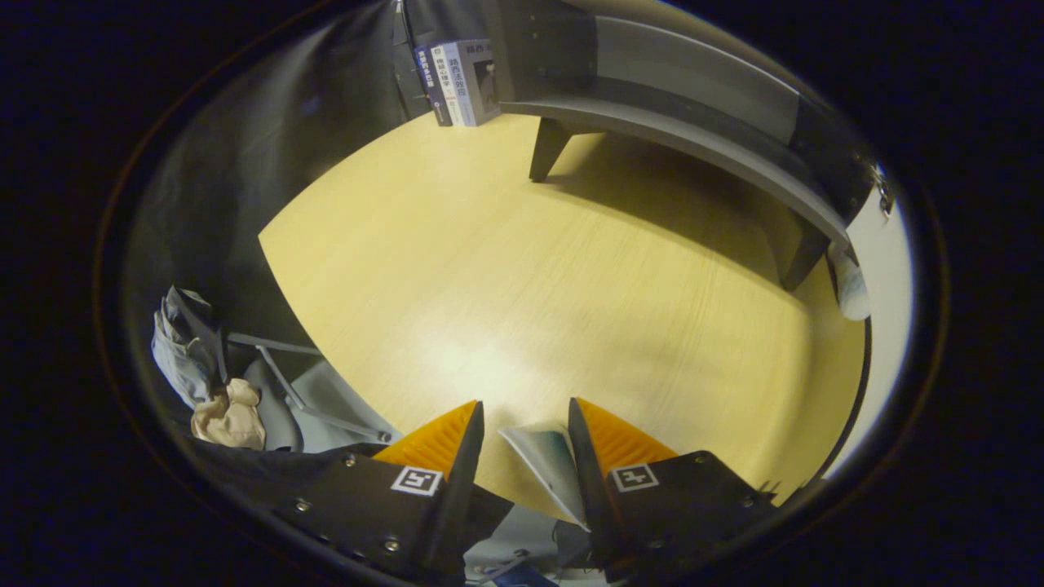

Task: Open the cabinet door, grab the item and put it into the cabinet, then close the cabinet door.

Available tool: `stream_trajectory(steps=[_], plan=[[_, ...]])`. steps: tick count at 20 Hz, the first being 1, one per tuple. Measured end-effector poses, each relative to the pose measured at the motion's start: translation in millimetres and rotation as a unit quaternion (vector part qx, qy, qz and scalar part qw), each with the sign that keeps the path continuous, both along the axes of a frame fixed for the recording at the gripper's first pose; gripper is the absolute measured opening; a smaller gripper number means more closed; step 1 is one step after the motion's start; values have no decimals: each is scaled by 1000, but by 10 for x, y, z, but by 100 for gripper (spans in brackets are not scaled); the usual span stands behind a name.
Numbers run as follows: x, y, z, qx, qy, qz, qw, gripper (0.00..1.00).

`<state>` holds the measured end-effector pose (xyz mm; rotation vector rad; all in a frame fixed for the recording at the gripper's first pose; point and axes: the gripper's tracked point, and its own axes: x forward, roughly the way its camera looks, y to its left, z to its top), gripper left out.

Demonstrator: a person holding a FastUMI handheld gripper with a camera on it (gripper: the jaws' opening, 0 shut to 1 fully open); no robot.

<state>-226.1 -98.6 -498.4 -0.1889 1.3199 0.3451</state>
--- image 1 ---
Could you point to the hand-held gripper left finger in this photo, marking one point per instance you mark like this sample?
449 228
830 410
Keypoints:
453 514

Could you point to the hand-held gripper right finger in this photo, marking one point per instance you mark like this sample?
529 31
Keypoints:
595 505

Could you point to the white teal booklet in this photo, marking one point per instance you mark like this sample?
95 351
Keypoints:
555 473

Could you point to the beige crumpled cloth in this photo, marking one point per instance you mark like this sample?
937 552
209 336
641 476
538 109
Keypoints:
232 420

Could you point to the light grey folded cloth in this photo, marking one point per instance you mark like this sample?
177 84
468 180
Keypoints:
179 359

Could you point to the dark grey cabinet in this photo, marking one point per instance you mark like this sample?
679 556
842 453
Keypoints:
693 139

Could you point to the white spine book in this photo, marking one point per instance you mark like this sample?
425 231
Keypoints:
451 86

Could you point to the dark blue book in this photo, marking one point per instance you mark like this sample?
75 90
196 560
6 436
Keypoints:
428 81

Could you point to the grey cover book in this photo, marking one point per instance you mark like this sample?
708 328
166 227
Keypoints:
481 81

